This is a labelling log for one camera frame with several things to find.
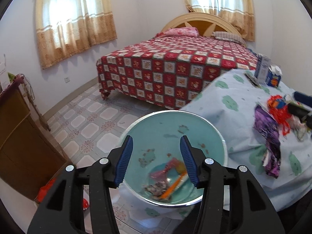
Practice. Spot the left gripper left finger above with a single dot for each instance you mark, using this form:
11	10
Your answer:
61	210

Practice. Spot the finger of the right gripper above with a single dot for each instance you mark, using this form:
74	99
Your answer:
303	98
303	114

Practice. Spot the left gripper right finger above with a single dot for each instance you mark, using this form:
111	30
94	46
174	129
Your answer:
233	200

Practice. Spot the red orange wrapper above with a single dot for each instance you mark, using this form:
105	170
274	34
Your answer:
278	108

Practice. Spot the purple foil wrapper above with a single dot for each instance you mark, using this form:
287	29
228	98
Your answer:
267	126

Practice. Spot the orange long snack wrapper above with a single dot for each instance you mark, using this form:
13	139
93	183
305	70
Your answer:
176	185

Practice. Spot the teal plastic trash bin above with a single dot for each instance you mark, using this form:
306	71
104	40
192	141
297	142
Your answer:
156	142

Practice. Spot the blue gable top carton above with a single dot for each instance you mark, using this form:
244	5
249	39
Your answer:
274	76

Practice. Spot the cloud print table cloth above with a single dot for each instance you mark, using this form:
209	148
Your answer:
229	103

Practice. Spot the tall white carton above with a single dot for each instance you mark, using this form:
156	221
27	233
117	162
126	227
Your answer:
262	68

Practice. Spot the dark small snack packet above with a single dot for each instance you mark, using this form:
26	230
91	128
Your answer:
252	79

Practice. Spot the brown wooden cabinet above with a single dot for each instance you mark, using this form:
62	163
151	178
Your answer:
30	156

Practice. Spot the grey patterned wrapper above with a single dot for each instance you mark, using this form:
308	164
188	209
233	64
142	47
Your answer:
157	189

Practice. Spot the striped pillow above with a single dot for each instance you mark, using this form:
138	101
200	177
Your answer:
227	36

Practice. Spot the right beige curtain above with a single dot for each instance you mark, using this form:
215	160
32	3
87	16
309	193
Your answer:
239	13

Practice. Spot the beige curtain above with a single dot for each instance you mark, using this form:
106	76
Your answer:
239	13
65	28

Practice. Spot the cream wooden headboard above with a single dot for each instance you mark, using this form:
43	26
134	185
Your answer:
206	25

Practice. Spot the pink pillow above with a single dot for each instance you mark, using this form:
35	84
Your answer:
182	31

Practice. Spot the red checkered bed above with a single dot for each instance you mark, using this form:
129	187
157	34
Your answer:
170	71

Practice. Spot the left beige curtain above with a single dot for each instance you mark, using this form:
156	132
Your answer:
65	28

